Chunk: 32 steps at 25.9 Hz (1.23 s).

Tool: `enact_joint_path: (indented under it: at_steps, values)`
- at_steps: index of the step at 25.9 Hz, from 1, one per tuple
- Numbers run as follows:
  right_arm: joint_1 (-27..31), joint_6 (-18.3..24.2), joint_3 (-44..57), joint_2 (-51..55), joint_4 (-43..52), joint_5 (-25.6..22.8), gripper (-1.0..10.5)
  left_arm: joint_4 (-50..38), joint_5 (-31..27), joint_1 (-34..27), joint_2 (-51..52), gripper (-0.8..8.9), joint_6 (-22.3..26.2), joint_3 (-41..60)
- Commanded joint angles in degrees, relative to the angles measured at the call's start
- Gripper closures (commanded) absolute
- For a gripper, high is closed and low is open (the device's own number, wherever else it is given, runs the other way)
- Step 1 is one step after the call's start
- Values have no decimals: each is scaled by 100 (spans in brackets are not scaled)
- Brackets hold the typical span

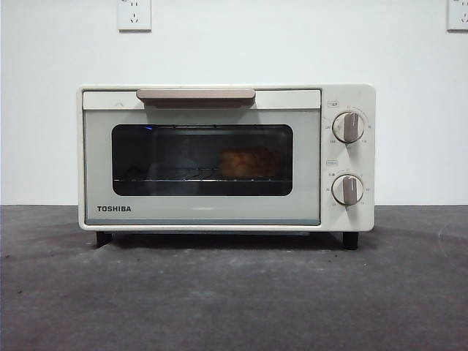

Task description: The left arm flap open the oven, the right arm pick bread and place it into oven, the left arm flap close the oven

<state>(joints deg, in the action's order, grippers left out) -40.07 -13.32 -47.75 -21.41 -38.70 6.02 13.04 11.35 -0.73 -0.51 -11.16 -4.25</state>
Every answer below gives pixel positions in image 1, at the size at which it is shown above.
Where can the golden brown bread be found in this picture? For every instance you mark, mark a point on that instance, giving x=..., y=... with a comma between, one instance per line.
x=248, y=164

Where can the cream Toshiba toaster oven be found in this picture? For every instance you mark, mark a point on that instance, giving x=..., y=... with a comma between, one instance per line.
x=365, y=98

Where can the cream oven control knob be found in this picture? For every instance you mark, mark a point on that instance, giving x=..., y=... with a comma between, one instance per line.
x=349, y=127
x=347, y=189

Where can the white wall socket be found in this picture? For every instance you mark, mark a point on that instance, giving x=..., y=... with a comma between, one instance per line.
x=459, y=18
x=134, y=18

